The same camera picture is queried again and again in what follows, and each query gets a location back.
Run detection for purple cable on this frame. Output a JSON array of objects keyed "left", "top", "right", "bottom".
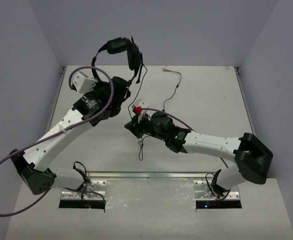
[
  {"left": 0, "top": 66, "right": 116, "bottom": 216},
  {"left": 141, "top": 107, "right": 231, "bottom": 203}
]

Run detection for metal mounting plate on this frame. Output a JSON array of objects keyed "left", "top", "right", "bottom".
[
  {"left": 60, "top": 179, "right": 107, "bottom": 201},
  {"left": 193, "top": 178, "right": 241, "bottom": 201}
]

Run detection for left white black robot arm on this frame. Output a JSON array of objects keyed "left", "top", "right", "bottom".
[{"left": 11, "top": 76, "right": 131, "bottom": 195}]

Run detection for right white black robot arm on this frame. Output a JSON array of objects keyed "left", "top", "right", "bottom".
[{"left": 124, "top": 112, "right": 274, "bottom": 198}]

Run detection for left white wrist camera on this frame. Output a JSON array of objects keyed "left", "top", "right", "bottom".
[{"left": 71, "top": 70, "right": 98, "bottom": 94}]

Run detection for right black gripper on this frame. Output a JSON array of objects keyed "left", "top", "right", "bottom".
[{"left": 125, "top": 110, "right": 167, "bottom": 142}]

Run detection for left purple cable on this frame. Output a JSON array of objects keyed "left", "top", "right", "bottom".
[{"left": 0, "top": 66, "right": 116, "bottom": 216}]

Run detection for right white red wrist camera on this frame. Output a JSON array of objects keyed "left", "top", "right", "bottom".
[{"left": 132, "top": 98, "right": 150, "bottom": 123}]

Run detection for aluminium rail table front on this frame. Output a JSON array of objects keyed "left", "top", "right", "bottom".
[{"left": 55, "top": 170, "right": 222, "bottom": 179}]

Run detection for black headphones with cable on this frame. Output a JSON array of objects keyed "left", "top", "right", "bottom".
[{"left": 90, "top": 36, "right": 182, "bottom": 161}]

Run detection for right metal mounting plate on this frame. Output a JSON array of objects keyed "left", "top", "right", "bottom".
[{"left": 193, "top": 178, "right": 241, "bottom": 201}]

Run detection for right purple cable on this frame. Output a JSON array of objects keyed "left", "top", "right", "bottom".
[{"left": 141, "top": 107, "right": 231, "bottom": 203}]

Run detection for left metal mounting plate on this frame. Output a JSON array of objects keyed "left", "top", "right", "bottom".
[{"left": 60, "top": 179, "right": 107, "bottom": 201}]

